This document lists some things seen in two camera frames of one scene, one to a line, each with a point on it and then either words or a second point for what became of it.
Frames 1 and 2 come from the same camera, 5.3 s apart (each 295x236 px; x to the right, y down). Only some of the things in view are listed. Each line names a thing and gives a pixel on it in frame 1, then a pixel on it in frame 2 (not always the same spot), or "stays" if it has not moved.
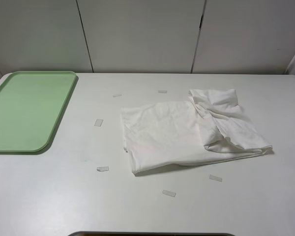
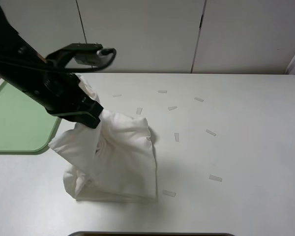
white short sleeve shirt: [211, 127] → [114, 162]
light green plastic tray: [26, 108] stays
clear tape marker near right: [215, 178] stays
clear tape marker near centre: [173, 194] stays
